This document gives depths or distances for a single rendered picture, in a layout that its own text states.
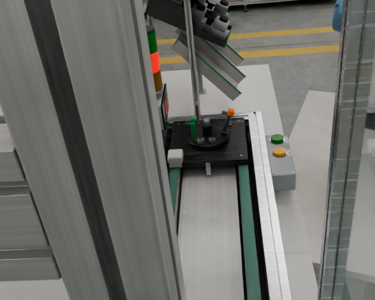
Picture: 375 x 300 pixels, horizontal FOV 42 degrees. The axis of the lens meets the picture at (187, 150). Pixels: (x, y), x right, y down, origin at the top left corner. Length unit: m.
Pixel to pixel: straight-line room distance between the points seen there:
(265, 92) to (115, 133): 1.82
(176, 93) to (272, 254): 1.06
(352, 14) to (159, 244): 0.31
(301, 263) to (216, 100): 0.90
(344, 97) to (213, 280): 0.75
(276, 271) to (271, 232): 0.12
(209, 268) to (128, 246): 0.96
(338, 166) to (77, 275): 0.36
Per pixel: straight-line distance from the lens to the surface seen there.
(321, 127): 1.81
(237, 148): 1.50
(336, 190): 0.59
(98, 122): 0.22
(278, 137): 1.54
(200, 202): 1.39
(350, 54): 0.50
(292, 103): 3.68
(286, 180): 1.42
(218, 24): 1.63
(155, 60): 1.20
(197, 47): 1.78
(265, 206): 1.30
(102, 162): 0.23
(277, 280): 1.14
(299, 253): 1.33
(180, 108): 1.95
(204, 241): 1.28
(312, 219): 1.42
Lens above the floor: 1.82
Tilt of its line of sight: 35 degrees down
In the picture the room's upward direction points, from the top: 7 degrees counter-clockwise
